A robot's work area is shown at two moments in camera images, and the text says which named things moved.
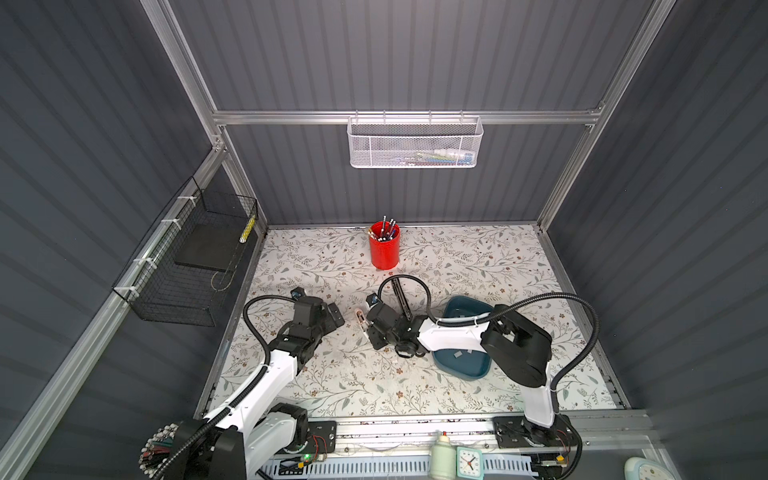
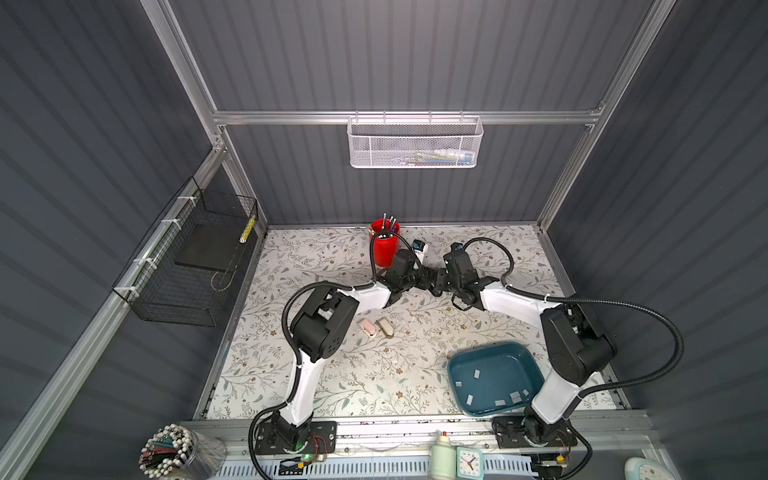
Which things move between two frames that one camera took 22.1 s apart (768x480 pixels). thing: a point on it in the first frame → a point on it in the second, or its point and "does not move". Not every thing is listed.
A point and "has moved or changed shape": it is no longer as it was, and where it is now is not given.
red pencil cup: x=384 y=244 does not move
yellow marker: x=247 y=232 does not move
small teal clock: x=469 y=464 does not move
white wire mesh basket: x=415 y=142 does not move
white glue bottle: x=443 y=459 does not move
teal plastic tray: x=464 y=364 has moved or changed shape
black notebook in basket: x=212 y=247 does not move
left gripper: x=329 y=323 → x=425 y=277
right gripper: x=372 y=333 → x=439 y=285
